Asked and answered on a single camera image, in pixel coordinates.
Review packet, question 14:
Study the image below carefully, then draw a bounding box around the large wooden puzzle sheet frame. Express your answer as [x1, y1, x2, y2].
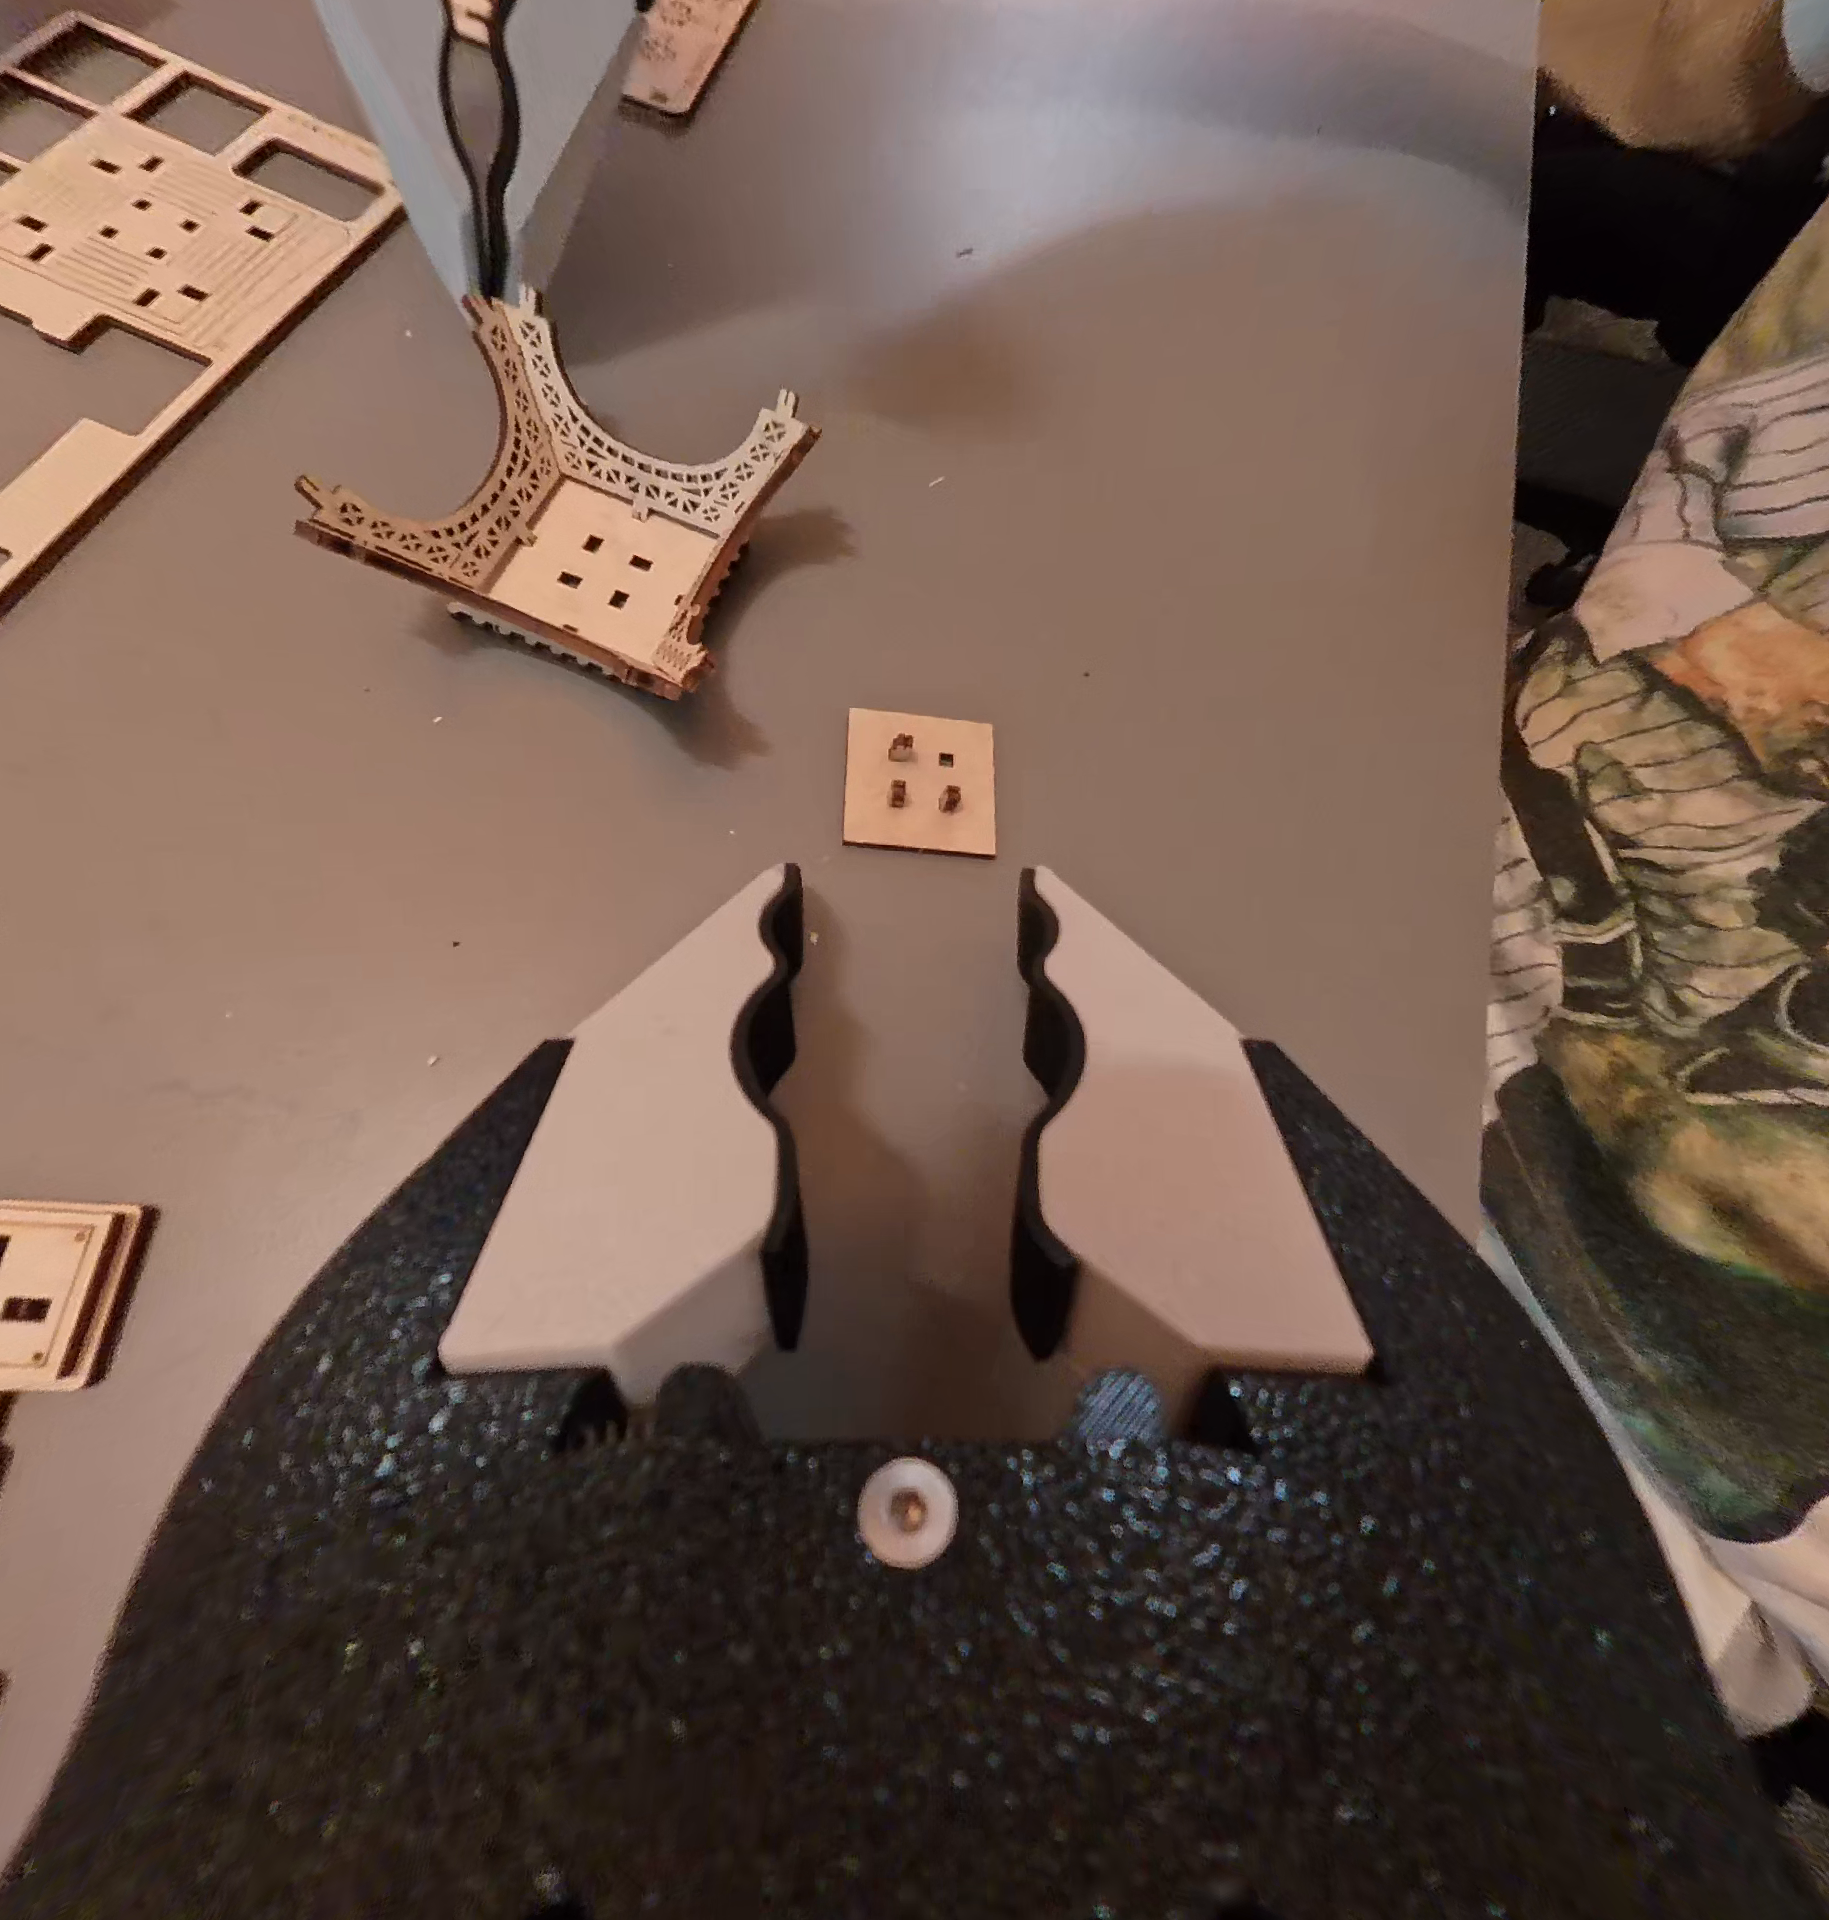
[0, 12, 407, 661]

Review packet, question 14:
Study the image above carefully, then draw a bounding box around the wooden lattice tower base model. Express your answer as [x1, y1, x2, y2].
[295, 292, 823, 704]

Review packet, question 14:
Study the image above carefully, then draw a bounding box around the square wooden panel with slots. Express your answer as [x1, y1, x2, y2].
[0, 1197, 155, 1400]

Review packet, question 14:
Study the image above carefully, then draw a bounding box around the grey desk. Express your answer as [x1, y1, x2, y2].
[0, 0, 1546, 1920]

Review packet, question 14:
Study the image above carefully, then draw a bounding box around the white printed shirt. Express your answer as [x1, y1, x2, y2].
[1482, 149, 1829, 1742]

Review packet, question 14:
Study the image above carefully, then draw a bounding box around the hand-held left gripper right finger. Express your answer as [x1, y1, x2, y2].
[1012, 865, 1375, 1420]

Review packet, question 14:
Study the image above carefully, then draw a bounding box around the wooden strip with holes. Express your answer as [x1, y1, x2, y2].
[621, 0, 761, 116]

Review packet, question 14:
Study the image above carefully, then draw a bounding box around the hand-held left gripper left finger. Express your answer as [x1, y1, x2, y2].
[438, 864, 812, 1408]

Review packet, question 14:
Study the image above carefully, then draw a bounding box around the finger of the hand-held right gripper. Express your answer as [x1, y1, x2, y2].
[489, 0, 649, 292]
[316, 0, 490, 295]

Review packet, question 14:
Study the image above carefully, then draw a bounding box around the square wooden plate with pegs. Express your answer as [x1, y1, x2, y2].
[841, 707, 1001, 860]

